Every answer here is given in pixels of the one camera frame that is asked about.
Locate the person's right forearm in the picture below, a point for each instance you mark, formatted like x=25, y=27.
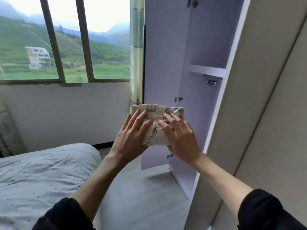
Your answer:
x=225, y=182

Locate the person's left forearm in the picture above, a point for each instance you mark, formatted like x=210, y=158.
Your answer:
x=96, y=189

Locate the person's right hand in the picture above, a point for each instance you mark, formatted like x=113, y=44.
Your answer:
x=182, y=141

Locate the cluster of metal clips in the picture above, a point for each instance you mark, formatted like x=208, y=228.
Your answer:
x=211, y=82

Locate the cream printed pyjama trousers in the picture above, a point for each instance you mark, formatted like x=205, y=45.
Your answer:
x=151, y=108

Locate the person's left hand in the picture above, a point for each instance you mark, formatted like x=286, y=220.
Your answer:
x=129, y=141

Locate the dark framed window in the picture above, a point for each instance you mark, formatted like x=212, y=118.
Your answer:
x=51, y=40

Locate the white building outside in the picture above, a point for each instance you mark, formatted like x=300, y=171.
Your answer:
x=38, y=57

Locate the white dotted bed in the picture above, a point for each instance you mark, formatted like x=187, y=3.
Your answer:
x=43, y=179

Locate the light grey wardrobe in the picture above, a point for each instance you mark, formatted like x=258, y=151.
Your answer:
x=268, y=93

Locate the grey wardrobe shelf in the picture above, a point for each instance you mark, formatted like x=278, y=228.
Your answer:
x=206, y=71

